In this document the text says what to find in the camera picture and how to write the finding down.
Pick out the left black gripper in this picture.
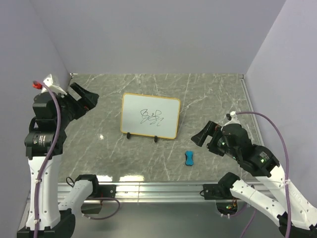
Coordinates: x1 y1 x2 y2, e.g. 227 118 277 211
56 82 99 127

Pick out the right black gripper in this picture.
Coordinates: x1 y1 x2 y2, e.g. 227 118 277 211
190 119 239 159

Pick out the blue whiteboard eraser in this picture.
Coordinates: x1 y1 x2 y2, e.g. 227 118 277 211
185 151 194 166

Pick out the yellow framed whiteboard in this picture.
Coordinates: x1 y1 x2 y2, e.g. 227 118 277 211
120 93 181 139

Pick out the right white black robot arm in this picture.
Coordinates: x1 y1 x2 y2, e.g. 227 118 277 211
191 121 317 238

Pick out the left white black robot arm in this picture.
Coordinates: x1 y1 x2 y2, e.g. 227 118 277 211
17 82 116 238

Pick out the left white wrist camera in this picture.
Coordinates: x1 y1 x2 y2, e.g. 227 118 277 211
32 74 67 95

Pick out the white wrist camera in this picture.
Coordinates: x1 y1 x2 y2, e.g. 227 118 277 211
225 111 241 126
32 74 67 95

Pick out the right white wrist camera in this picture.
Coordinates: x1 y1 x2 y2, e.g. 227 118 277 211
225 111 241 126

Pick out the aluminium right side rail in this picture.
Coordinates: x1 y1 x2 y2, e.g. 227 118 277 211
239 74 264 147

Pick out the aluminium rail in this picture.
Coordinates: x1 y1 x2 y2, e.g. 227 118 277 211
239 74 264 147
27 182 273 204

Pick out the aluminium front rail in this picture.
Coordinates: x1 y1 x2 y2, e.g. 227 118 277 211
27 182 273 204

